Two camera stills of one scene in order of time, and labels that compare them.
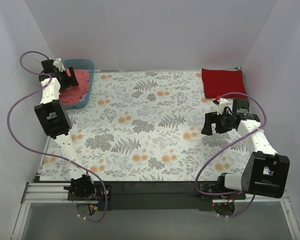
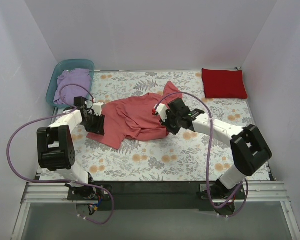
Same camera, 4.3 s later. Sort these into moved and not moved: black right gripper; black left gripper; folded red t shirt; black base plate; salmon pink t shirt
Moved: salmon pink t shirt; black right gripper; black left gripper
Not moved: black base plate; folded red t shirt
